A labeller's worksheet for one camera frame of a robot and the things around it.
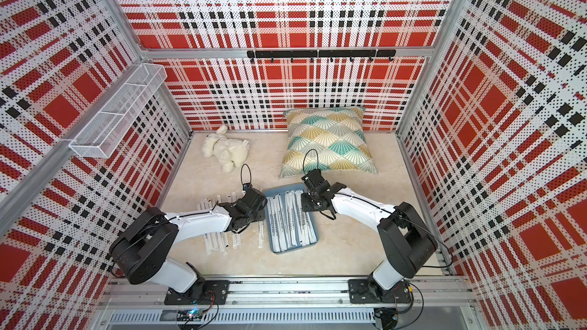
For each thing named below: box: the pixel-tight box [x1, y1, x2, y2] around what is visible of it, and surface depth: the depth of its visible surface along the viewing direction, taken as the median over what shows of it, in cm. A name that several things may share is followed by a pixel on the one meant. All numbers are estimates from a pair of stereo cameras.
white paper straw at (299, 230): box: [285, 190, 318, 249], surface depth 90 cm
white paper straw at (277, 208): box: [265, 191, 288, 253], surface depth 90 cm
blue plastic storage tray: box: [263, 182, 320, 256], surface depth 90 cm
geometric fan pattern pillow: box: [278, 106, 379, 179], surface depth 97 cm
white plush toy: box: [201, 124, 250, 172], surface depth 107 cm
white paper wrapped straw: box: [196, 197, 209, 211], surface depth 97 cm
